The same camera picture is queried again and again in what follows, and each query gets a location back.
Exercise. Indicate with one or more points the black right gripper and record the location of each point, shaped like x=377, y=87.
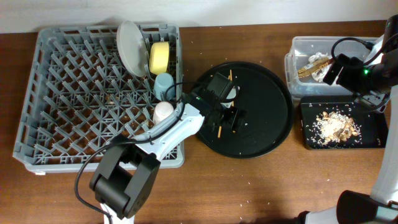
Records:
x=345, y=77

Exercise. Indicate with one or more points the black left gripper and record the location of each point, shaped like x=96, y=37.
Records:
x=235, y=117

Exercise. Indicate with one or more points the pink plastic cup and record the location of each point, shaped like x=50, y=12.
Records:
x=162, y=111

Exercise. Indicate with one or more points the light blue plastic cup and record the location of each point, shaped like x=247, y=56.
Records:
x=164, y=89

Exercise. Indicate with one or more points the yellow bowl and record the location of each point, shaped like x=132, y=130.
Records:
x=159, y=58

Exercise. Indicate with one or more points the white round plate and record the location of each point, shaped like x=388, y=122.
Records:
x=132, y=49

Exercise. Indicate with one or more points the wooden chopstick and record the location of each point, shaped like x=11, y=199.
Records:
x=231, y=78
x=219, y=132

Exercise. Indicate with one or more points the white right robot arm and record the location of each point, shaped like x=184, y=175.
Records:
x=376, y=75

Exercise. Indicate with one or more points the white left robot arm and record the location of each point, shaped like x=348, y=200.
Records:
x=125, y=176

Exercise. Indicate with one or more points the grey plastic dishwasher rack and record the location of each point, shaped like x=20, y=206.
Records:
x=79, y=97

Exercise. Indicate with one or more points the crumpled white paper napkin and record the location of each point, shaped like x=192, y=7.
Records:
x=319, y=75

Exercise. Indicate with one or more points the brown printed wrapper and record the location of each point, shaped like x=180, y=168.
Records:
x=314, y=67

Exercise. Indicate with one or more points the clear plastic bin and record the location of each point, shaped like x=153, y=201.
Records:
x=303, y=47

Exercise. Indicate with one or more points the round black tray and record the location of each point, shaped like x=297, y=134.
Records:
x=269, y=117

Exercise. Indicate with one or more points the black rectangular tray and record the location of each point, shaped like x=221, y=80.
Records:
x=374, y=128

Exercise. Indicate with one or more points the rice and peanut shell scraps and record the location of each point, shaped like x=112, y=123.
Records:
x=331, y=129

